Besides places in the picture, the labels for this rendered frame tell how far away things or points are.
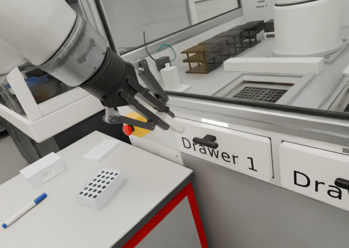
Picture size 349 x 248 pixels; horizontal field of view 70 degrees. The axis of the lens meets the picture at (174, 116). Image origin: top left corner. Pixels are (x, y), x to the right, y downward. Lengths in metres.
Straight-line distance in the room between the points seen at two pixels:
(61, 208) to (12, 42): 0.61
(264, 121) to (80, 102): 0.93
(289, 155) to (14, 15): 0.49
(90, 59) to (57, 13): 0.06
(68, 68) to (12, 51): 0.06
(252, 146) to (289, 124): 0.10
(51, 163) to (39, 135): 0.26
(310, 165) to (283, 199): 0.15
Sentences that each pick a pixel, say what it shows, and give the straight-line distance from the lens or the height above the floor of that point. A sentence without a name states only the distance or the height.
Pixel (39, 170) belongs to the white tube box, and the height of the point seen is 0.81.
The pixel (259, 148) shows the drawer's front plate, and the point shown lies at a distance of 0.57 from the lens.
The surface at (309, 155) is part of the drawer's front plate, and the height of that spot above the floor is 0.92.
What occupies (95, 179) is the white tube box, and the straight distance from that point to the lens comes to 0.84.
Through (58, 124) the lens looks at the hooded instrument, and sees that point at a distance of 1.26.
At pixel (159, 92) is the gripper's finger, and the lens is 0.47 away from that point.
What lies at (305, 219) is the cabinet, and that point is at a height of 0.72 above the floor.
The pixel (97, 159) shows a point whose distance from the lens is 0.97.
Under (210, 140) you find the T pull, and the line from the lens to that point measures 0.61.
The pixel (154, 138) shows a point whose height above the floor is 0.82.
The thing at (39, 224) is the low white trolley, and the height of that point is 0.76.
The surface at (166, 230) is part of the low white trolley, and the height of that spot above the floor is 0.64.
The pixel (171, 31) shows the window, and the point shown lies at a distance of 0.64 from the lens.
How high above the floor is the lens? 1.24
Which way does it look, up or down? 25 degrees down
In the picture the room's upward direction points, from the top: 15 degrees counter-clockwise
